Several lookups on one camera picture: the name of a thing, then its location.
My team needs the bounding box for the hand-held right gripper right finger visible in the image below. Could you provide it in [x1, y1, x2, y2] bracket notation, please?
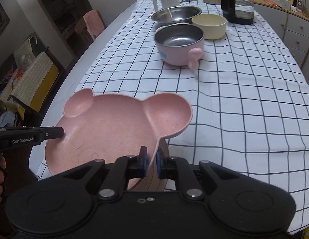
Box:
[156, 148, 244, 202]

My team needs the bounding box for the dark wall picture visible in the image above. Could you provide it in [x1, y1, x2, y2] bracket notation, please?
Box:
[0, 0, 10, 43]

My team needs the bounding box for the white checked tablecloth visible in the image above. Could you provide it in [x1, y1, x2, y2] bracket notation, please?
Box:
[36, 0, 309, 195]

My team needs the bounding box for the beige quilted cushion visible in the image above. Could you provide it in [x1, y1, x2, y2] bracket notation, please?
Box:
[0, 51, 60, 112]

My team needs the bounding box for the white drawer cabinet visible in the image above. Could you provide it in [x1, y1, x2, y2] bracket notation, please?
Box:
[254, 0, 309, 69]

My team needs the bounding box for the glass kettle with black handle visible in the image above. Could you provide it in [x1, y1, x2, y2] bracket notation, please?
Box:
[220, 0, 256, 25]

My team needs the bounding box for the wooden chair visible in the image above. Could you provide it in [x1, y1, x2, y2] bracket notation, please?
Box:
[75, 10, 106, 53]

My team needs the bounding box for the dark bookshelf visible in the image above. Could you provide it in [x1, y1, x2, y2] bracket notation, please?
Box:
[27, 0, 92, 43]

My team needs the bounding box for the cream bowl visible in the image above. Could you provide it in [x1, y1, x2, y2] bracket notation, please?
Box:
[191, 14, 227, 40]

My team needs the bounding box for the pale tissue box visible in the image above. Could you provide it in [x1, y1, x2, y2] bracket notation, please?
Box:
[268, 0, 292, 10]

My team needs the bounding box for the white bag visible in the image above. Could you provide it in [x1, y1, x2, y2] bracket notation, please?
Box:
[14, 36, 38, 66]

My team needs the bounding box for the pink bear-shaped plate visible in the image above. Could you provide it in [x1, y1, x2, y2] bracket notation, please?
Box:
[45, 88, 193, 190]

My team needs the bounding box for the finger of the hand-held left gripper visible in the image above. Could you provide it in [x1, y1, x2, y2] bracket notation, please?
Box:
[32, 127, 65, 140]

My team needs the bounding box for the pink towel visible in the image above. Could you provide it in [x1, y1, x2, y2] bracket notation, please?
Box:
[82, 10, 106, 40]

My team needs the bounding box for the pink steel-lined bowl with handles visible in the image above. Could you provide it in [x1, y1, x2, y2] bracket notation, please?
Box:
[154, 23, 205, 69]

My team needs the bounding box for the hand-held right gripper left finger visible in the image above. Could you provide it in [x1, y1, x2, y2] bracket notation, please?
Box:
[60, 146, 148, 201]

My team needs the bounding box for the wide steel bowl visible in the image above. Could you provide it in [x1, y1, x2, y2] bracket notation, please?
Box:
[151, 6, 203, 26]

